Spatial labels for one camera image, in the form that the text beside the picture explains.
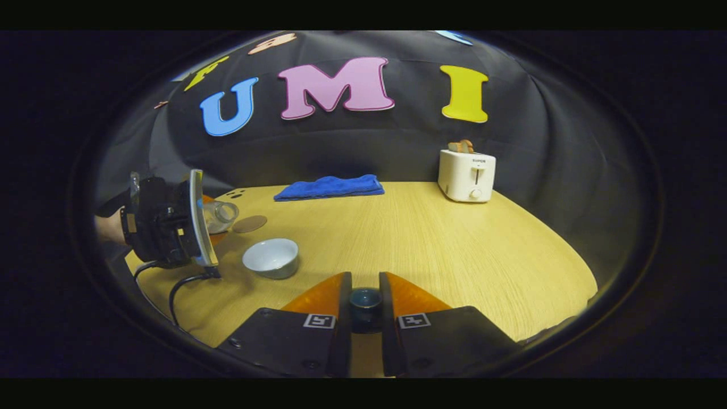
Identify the white toaster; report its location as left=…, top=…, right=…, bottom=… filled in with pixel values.
left=437, top=149, right=496, bottom=203

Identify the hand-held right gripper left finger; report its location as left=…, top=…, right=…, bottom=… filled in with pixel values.
left=216, top=271, right=353, bottom=378

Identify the round brown coaster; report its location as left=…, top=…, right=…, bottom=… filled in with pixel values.
left=232, top=215, right=268, bottom=234

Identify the dark blue teacup lid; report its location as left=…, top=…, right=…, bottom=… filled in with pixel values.
left=349, top=287, right=382, bottom=333

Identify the blue folded towel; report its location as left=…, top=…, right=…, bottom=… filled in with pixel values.
left=273, top=174, right=386, bottom=202

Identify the clear plastic water bottle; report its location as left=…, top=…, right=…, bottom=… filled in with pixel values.
left=202, top=200, right=240, bottom=235

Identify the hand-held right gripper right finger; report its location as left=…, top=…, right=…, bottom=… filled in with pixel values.
left=379, top=271, right=523, bottom=378

